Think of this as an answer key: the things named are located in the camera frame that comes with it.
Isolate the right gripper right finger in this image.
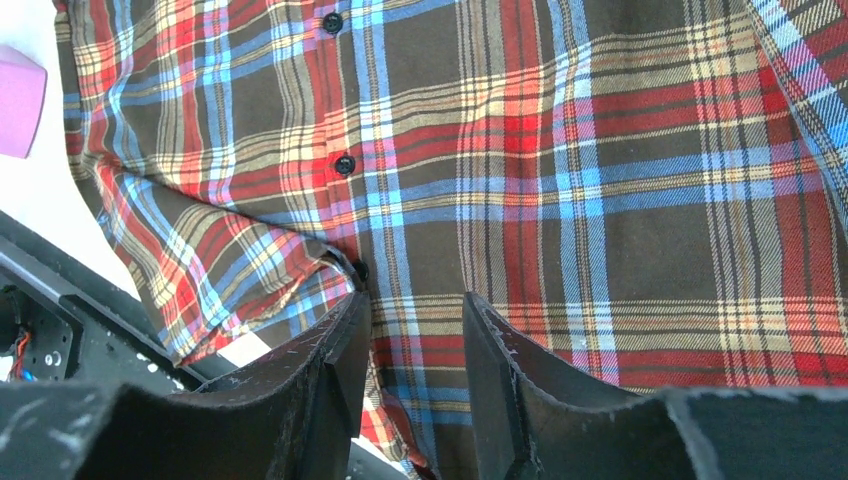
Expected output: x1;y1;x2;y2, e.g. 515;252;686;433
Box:
463;293;847;479

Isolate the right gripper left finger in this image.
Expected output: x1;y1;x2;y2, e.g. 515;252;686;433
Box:
1;292;370;479

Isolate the plaid flannel shirt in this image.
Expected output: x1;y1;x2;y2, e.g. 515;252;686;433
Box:
55;1;847;479

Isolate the pink metronome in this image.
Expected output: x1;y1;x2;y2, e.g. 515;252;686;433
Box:
1;45;48;159

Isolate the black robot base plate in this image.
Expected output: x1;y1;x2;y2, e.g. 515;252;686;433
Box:
0;208;412;480

